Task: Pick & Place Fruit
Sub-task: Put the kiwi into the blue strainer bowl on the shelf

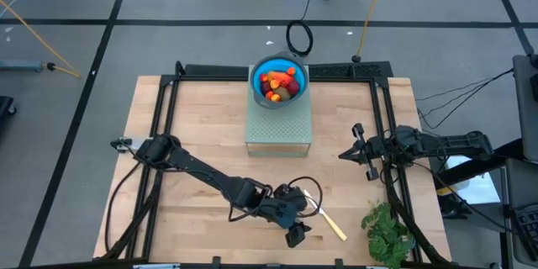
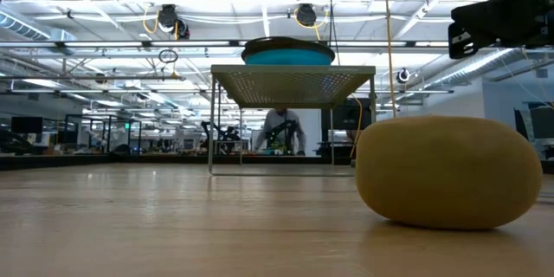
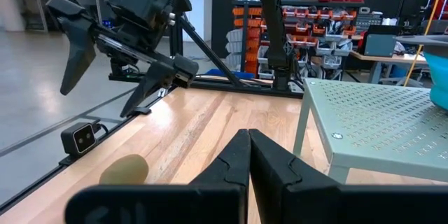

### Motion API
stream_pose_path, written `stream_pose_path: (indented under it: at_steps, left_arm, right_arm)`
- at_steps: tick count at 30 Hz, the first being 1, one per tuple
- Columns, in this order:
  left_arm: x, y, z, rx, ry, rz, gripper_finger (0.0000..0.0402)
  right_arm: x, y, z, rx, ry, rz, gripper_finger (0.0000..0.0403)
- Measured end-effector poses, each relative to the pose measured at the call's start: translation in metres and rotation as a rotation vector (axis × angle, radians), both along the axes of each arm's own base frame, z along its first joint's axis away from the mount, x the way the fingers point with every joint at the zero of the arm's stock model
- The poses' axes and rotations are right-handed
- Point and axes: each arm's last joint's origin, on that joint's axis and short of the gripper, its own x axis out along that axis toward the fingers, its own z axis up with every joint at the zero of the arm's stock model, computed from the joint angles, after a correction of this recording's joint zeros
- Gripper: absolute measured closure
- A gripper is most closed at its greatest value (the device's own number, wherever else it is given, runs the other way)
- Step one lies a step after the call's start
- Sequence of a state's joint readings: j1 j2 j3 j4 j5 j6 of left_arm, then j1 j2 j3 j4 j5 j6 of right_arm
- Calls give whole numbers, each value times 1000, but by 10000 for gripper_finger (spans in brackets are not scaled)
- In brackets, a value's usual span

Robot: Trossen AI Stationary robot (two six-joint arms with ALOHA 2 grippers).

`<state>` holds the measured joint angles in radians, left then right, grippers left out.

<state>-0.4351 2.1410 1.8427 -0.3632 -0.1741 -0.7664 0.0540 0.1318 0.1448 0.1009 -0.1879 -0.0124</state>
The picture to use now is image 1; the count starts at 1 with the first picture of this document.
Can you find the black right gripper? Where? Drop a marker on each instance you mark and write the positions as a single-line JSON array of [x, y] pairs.
[[374, 149]]

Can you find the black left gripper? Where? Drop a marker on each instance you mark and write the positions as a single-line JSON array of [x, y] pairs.
[[283, 210]]

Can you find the brown-green kiwi fruit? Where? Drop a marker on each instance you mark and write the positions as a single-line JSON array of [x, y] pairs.
[[284, 93]]

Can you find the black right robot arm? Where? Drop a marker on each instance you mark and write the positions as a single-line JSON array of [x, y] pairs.
[[445, 145]]

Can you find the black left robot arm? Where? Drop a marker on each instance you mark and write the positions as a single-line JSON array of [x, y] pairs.
[[202, 172]]

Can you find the black table edge clamp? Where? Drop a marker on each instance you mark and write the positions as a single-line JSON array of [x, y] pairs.
[[216, 261], [338, 262]]

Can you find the green perforated metal shelf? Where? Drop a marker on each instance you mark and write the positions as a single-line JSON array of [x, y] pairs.
[[279, 130]]

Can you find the green leafy plant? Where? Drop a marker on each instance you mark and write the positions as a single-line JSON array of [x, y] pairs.
[[386, 235]]

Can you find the blue bowl with grey rim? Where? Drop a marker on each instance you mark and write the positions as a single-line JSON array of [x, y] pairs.
[[258, 71]]

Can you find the white sheet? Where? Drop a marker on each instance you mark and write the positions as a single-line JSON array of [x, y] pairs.
[[479, 191]]

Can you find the grey side desk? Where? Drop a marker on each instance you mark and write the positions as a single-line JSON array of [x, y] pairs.
[[521, 180], [527, 105]]

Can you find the black keyboard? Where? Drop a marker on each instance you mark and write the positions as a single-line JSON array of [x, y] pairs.
[[525, 231]]

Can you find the black floor object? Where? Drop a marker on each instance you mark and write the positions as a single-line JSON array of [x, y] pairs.
[[6, 107]]

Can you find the grey floor stand base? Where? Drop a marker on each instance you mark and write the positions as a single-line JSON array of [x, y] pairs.
[[19, 65]]

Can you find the black metal table frame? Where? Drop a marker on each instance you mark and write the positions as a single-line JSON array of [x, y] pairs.
[[202, 71]]

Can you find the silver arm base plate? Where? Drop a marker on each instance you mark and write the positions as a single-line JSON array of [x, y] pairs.
[[127, 143]]

